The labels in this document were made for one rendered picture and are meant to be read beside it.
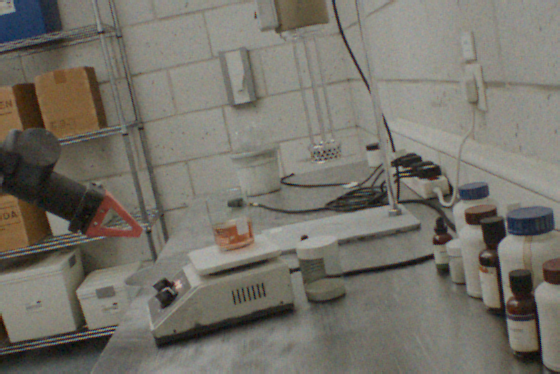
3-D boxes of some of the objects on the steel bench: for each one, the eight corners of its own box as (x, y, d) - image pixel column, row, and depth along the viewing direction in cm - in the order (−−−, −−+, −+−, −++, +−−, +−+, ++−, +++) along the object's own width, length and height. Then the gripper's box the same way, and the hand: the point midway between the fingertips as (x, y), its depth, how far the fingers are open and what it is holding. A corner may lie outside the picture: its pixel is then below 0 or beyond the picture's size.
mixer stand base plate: (260, 259, 125) (258, 254, 125) (260, 234, 144) (259, 230, 144) (422, 227, 124) (421, 221, 123) (401, 207, 143) (400, 202, 143)
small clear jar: (493, 276, 92) (488, 239, 91) (467, 287, 90) (462, 249, 89) (469, 271, 96) (463, 235, 95) (444, 281, 94) (438, 244, 93)
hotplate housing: (155, 348, 91) (141, 291, 90) (149, 319, 104) (137, 269, 102) (313, 305, 95) (302, 250, 94) (288, 282, 108) (279, 233, 106)
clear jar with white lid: (355, 290, 98) (345, 236, 96) (324, 305, 94) (314, 249, 93) (327, 285, 102) (317, 234, 101) (297, 299, 99) (286, 246, 98)
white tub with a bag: (256, 187, 208) (242, 117, 204) (295, 184, 200) (281, 111, 196) (228, 199, 197) (212, 126, 193) (268, 196, 189) (252, 119, 185)
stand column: (389, 217, 132) (322, -165, 119) (387, 214, 135) (320, -159, 121) (403, 214, 132) (337, -168, 118) (401, 212, 135) (336, -162, 121)
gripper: (35, 203, 102) (129, 246, 106) (28, 214, 92) (132, 261, 97) (55, 162, 102) (149, 207, 106) (50, 169, 92) (154, 218, 96)
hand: (136, 230), depth 101 cm, fingers closed
